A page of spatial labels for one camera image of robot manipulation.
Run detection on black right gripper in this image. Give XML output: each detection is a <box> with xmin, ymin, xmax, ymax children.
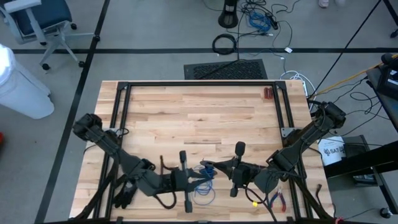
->
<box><xmin>213</xmin><ymin>141</ymin><xmax>259</xmax><ymax>198</ymax></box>

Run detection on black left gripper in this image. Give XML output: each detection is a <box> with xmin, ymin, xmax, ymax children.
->
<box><xmin>170</xmin><ymin>151</ymin><xmax>215</xmax><ymax>213</ymax></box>

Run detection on blue cord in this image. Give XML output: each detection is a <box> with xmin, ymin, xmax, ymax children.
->
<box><xmin>192</xmin><ymin>164</ymin><xmax>218</xmax><ymax>207</ymax></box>

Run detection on red and blue pliers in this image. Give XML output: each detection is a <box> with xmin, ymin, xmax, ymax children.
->
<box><xmin>269</xmin><ymin>188</ymin><xmax>287</xmax><ymax>213</ymax></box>

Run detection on black glove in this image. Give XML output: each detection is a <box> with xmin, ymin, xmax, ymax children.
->
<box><xmin>113</xmin><ymin>182</ymin><xmax>138</xmax><ymax>210</ymax></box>

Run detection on black floor mat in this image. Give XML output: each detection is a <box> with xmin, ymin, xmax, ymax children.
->
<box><xmin>183</xmin><ymin>59</ymin><xmax>269</xmax><ymax>81</ymax></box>

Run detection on black box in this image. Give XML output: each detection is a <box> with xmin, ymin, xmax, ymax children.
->
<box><xmin>341</xmin><ymin>134</ymin><xmax>370</xmax><ymax>159</ymax></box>

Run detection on black stand beam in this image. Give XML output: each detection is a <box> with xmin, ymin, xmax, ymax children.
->
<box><xmin>323</xmin><ymin>139</ymin><xmax>398</xmax><ymax>219</ymax></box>

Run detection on black cylindrical stand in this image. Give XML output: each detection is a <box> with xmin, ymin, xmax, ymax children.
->
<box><xmin>217</xmin><ymin>0</ymin><xmax>239</xmax><ymax>29</ymax></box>

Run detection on black power strip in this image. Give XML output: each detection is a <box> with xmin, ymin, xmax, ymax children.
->
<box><xmin>266</xmin><ymin>12</ymin><xmax>279</xmax><ymax>30</ymax></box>

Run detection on thin black slanted pole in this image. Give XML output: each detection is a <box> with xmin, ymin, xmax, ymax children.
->
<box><xmin>309</xmin><ymin>0</ymin><xmax>382</xmax><ymax>99</ymax></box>

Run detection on black equipment desk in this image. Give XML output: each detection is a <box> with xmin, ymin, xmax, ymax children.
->
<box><xmin>366</xmin><ymin>52</ymin><xmax>398</xmax><ymax>133</ymax></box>

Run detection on white waste bin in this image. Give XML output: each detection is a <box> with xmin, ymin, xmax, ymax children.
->
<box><xmin>0</xmin><ymin>43</ymin><xmax>55</xmax><ymax>120</ymax></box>

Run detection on grey office chair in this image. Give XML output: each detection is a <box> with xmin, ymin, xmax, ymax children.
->
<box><xmin>0</xmin><ymin>0</ymin><xmax>101</xmax><ymax>71</ymax></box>

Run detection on black cable loop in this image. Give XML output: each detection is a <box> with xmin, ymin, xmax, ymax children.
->
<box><xmin>244</xmin><ymin>185</ymin><xmax>266</xmax><ymax>207</ymax></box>
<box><xmin>153</xmin><ymin>154</ymin><xmax>178</xmax><ymax>210</ymax></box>

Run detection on black aluminium table frame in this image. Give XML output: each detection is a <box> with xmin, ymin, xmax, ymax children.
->
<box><xmin>93</xmin><ymin>80</ymin><xmax>312</xmax><ymax>224</ymax></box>

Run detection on brown cable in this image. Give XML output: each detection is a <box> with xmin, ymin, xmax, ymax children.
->
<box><xmin>315</xmin><ymin>183</ymin><xmax>325</xmax><ymax>207</ymax></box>

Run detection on white power strip cable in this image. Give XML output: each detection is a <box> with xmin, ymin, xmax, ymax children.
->
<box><xmin>279</xmin><ymin>70</ymin><xmax>317</xmax><ymax>105</ymax></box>

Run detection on black coiled cable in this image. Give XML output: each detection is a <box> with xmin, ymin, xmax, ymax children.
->
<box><xmin>211</xmin><ymin>33</ymin><xmax>238</xmax><ymax>56</ymax></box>

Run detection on yellow cable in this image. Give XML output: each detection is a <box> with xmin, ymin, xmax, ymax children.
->
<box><xmin>307</xmin><ymin>53</ymin><xmax>398</xmax><ymax>100</ymax></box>

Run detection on blue coiled cable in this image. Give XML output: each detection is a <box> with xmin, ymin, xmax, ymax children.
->
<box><xmin>247</xmin><ymin>11</ymin><xmax>272</xmax><ymax>33</ymax></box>

